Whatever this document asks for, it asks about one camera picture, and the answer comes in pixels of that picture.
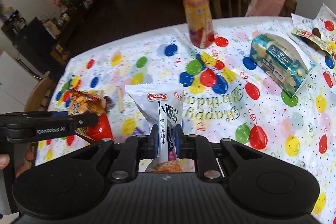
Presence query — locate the red brown snack bag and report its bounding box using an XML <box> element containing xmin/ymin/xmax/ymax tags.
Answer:
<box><xmin>68</xmin><ymin>89</ymin><xmax>114</xmax><ymax>143</ymax></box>

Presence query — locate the white spicy strips bag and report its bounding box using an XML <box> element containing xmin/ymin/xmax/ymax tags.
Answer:
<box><xmin>125</xmin><ymin>83</ymin><xmax>194</xmax><ymax>173</ymax></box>

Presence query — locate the person's left hand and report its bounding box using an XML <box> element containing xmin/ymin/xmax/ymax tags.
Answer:
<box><xmin>0</xmin><ymin>151</ymin><xmax>34</xmax><ymax>177</ymax></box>

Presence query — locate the brown wrapped cake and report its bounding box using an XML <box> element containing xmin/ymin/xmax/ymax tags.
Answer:
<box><xmin>104</xmin><ymin>96</ymin><xmax>115</xmax><ymax>113</ymax></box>

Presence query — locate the wooden chair left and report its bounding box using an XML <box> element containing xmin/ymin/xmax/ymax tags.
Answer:
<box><xmin>23</xmin><ymin>76</ymin><xmax>56</xmax><ymax>170</ymax></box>

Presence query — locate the beige wafer stick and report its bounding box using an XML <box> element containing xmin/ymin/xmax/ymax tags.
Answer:
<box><xmin>117</xmin><ymin>87</ymin><xmax>125</xmax><ymax>113</ymax></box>

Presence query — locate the balloon birthday tablecloth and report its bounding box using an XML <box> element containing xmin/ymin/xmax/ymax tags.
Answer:
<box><xmin>49</xmin><ymin>18</ymin><xmax>335</xmax><ymax>223</ymax></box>

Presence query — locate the dark shelf with clutter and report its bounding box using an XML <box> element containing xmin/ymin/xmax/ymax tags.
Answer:
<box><xmin>0</xmin><ymin>0</ymin><xmax>111</xmax><ymax>75</ymax></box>

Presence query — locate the teal tissue pack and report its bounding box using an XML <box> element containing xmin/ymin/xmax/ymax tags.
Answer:
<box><xmin>249</xmin><ymin>31</ymin><xmax>315</xmax><ymax>97</ymax></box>

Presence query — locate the orange drink bottle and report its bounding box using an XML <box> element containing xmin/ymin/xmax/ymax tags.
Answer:
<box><xmin>183</xmin><ymin>0</ymin><xmax>215</xmax><ymax>49</ymax></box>

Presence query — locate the wooden chair with pink cloth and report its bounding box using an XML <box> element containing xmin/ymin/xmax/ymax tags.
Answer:
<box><xmin>212</xmin><ymin>0</ymin><xmax>297</xmax><ymax>18</ymax></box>

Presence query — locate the yellow packet at table edge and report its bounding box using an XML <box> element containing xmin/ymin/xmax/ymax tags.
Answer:
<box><xmin>291</xmin><ymin>27</ymin><xmax>335</xmax><ymax>56</ymax></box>

